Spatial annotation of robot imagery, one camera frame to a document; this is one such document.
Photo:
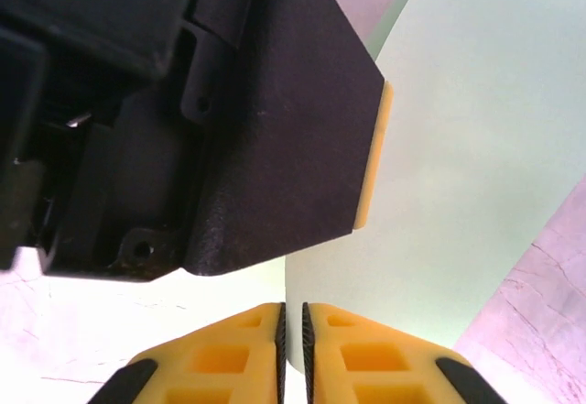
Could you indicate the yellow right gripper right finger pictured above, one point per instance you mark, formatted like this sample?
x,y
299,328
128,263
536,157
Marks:
x,y
375,358

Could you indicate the light green paper sheet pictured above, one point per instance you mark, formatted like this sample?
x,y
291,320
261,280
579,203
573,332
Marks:
x,y
458,147

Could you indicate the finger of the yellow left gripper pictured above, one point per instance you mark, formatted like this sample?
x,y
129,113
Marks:
x,y
293,138

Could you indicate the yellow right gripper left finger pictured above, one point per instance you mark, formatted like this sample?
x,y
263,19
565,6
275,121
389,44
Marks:
x,y
220,358

